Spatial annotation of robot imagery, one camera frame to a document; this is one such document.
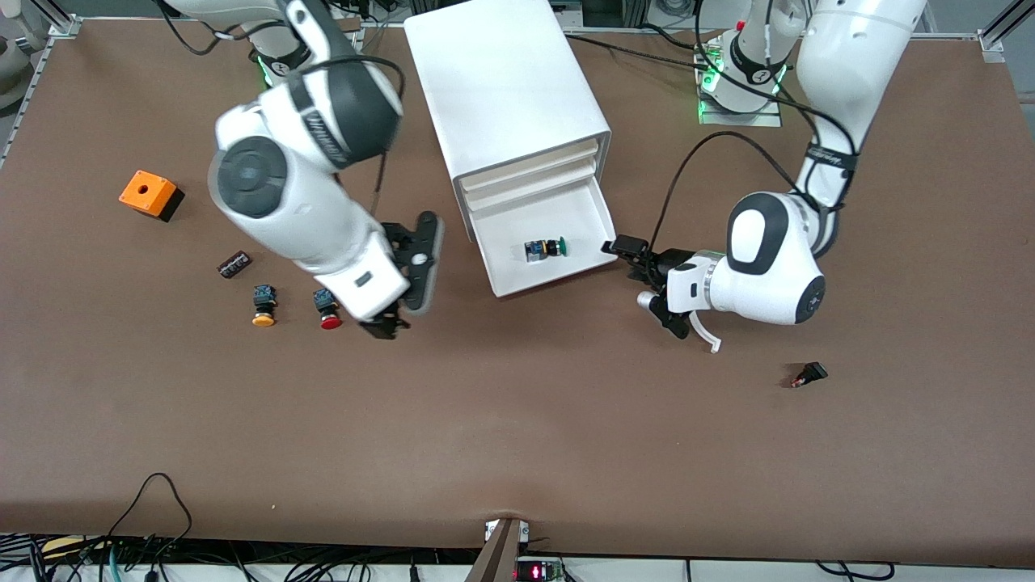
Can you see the white drawer cabinet housing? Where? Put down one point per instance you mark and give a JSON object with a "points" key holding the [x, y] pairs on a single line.
{"points": [[501, 81]]}

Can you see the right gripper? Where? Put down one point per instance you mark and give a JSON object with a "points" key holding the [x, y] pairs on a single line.
{"points": [[382, 326]]}

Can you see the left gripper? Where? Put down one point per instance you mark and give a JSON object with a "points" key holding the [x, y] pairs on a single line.
{"points": [[669, 263]]}

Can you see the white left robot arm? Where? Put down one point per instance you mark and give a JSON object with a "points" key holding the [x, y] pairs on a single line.
{"points": [[768, 259]]}

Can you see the green mushroom push button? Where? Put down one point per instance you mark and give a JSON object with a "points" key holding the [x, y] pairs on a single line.
{"points": [[546, 248]]}

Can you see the small black square switch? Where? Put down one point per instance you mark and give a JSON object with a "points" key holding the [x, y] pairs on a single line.
{"points": [[808, 374]]}

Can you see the white plastic drawer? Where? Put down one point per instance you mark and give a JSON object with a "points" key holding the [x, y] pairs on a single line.
{"points": [[566, 214], [534, 164], [534, 182]]}

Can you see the red mushroom push button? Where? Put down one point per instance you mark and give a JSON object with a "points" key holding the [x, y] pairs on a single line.
{"points": [[327, 311]]}

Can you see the orange button enclosure box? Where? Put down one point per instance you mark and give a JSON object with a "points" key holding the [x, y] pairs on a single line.
{"points": [[149, 194]]}

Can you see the yellow mushroom push button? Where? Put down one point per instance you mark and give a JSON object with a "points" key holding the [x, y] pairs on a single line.
{"points": [[264, 307]]}

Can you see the white semicircular plastic bracket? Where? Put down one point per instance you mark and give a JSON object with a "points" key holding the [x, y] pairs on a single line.
{"points": [[705, 333]]}

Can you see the small white mounting bracket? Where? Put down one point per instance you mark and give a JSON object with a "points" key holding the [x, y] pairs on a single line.
{"points": [[525, 531]]}

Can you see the device with red display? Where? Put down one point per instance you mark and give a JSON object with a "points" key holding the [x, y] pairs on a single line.
{"points": [[538, 572]]}

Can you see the brown angled bar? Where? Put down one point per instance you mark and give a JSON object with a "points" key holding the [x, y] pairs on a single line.
{"points": [[497, 558]]}

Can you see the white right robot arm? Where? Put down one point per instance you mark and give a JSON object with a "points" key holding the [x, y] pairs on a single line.
{"points": [[259, 174]]}

